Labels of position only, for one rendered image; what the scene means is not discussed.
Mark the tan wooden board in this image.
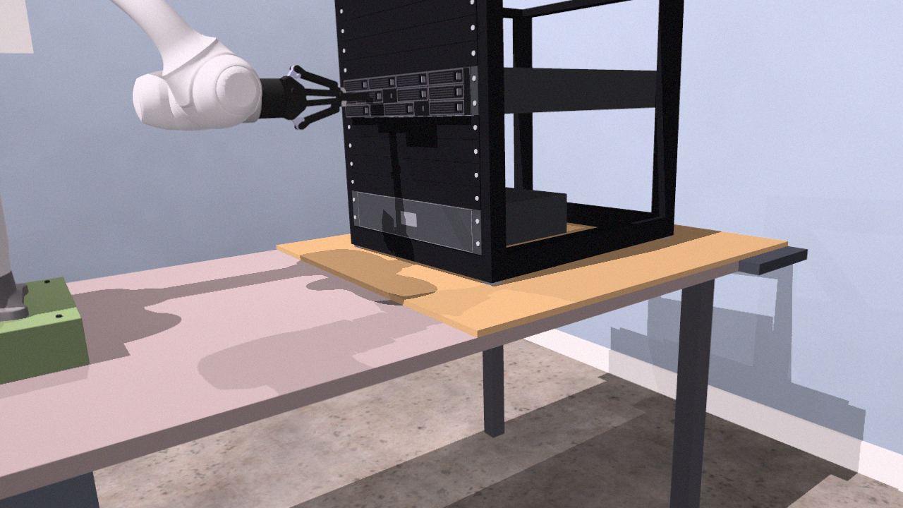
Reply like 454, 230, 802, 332
277, 224, 788, 338

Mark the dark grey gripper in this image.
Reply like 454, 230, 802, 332
259, 65, 370, 130

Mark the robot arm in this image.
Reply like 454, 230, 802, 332
0, 0, 262, 322

